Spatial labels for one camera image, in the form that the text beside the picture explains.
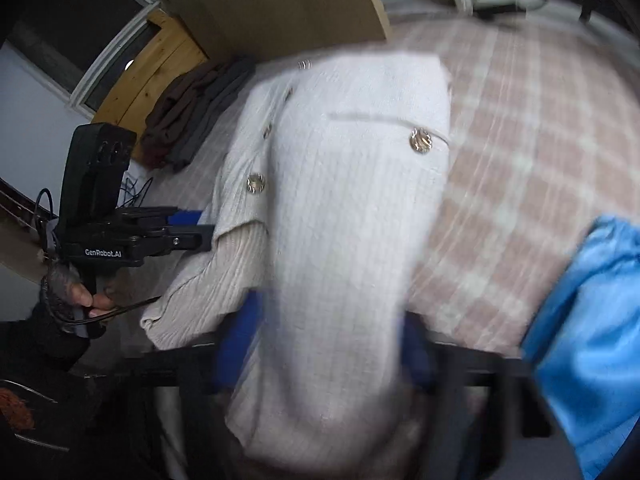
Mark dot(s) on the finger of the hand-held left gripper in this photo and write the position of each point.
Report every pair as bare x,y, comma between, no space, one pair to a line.
185,217
195,237

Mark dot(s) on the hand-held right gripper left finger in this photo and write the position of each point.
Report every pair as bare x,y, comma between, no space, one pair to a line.
241,345

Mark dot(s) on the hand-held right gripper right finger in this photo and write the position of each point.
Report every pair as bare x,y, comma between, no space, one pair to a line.
418,355

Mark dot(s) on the cream knit sweater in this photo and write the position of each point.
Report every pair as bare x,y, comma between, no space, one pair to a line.
340,210

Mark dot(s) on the person's left hand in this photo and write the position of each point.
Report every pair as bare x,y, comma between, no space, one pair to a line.
80,297

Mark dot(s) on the brown folded garment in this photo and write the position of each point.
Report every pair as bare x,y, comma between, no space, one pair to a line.
175,110

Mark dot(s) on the grey folded garment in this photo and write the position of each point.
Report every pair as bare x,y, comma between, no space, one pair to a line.
215,110

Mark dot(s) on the person's dark clothing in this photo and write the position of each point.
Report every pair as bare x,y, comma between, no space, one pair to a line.
75,420

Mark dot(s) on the light wooden headboard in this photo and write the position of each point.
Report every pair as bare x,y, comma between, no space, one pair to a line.
270,5

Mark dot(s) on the pine wooden frame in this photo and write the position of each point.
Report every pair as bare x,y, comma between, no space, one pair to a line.
150,60

